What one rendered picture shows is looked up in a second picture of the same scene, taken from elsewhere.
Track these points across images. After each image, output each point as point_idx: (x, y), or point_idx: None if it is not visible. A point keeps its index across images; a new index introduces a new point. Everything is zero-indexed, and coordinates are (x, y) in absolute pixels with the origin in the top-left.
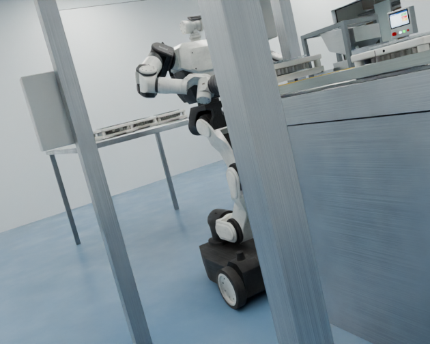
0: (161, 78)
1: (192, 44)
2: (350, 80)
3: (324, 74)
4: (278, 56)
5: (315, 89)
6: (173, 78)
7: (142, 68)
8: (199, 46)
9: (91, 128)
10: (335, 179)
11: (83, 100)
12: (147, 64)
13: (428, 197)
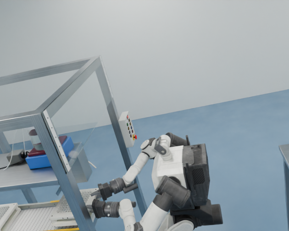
0: (139, 154)
1: (157, 156)
2: (25, 212)
3: (55, 229)
4: (125, 230)
5: (42, 207)
6: (137, 160)
7: (145, 141)
8: (154, 162)
9: (118, 145)
10: None
11: (115, 134)
12: (153, 141)
13: None
